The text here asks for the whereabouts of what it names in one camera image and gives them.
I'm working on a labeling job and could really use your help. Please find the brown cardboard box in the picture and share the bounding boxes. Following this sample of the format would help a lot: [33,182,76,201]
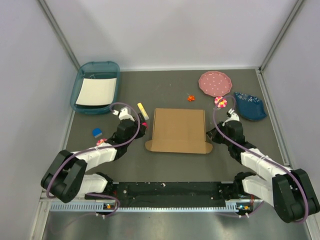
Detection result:
[145,108,213,154]

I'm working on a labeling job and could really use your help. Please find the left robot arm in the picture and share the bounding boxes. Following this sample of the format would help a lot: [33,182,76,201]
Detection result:
[40,119,147,203]

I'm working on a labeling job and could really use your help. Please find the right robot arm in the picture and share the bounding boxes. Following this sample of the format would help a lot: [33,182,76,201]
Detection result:
[206,120,320,223]

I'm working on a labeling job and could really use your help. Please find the pink black highlighter marker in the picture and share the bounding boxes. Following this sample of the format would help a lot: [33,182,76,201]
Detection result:
[138,113,148,129]

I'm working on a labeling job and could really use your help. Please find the yellow highlighter marker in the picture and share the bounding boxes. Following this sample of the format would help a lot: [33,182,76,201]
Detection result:
[137,102,150,121]

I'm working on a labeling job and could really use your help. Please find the pink flower toy right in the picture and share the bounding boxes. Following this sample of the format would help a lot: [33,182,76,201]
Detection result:
[214,96,228,110]

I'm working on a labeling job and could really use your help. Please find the pink flower toy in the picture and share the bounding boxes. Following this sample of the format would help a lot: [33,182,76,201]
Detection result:
[96,138,107,146]
[214,96,228,110]

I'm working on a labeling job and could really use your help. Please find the pink flower toy left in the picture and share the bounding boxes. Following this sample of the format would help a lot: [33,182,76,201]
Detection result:
[96,138,107,146]

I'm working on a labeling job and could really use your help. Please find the small blue scraper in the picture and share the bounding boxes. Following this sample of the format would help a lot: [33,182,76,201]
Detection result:
[92,128,103,138]

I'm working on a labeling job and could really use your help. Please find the orange glitter maple leaf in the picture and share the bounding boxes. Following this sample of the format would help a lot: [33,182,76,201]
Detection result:
[187,95,196,102]

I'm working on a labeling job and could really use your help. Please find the dark blue leaf dish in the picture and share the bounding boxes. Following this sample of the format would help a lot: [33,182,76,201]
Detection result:
[234,92,267,121]

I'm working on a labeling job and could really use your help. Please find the white paper sheet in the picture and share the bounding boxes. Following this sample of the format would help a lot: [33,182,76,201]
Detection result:
[75,78,117,106]

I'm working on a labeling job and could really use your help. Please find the pink polka dot plate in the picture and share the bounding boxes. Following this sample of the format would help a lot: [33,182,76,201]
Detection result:
[198,71,233,97]

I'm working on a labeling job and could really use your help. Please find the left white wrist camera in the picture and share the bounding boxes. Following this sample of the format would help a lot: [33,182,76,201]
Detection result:
[112,106,135,122]

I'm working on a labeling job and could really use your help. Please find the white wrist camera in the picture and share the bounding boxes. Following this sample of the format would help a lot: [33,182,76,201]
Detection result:
[112,106,135,122]
[224,108,240,124]

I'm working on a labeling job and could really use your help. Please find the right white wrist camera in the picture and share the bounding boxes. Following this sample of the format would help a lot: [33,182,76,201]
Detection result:
[224,108,240,124]

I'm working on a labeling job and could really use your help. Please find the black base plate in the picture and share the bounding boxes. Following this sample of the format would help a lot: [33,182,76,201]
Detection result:
[103,181,251,200]

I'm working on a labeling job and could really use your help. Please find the aluminium frame rail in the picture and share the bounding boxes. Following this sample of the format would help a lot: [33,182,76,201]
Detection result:
[48,193,261,216]

